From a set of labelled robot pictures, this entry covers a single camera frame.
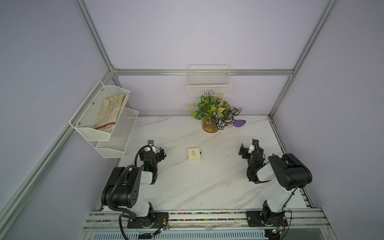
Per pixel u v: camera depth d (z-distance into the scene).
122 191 0.45
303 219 0.76
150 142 0.81
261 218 0.73
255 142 0.82
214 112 0.89
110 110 0.78
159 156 0.76
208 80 0.95
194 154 0.94
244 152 0.88
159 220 0.73
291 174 0.48
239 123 1.16
